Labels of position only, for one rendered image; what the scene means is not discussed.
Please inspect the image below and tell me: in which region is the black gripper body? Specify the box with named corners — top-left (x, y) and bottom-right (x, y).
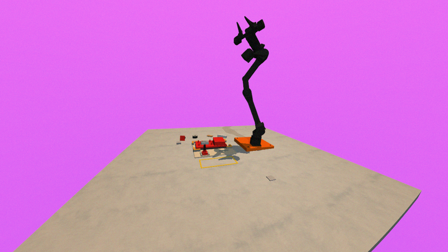
top-left (234, 19), bottom-right (265, 47)

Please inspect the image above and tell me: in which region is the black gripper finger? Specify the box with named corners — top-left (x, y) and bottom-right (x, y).
top-left (236, 22), bottom-right (243, 39)
top-left (244, 16), bottom-right (257, 30)

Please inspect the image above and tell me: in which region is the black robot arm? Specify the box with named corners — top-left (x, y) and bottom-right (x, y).
top-left (241, 41), bottom-right (269, 146)

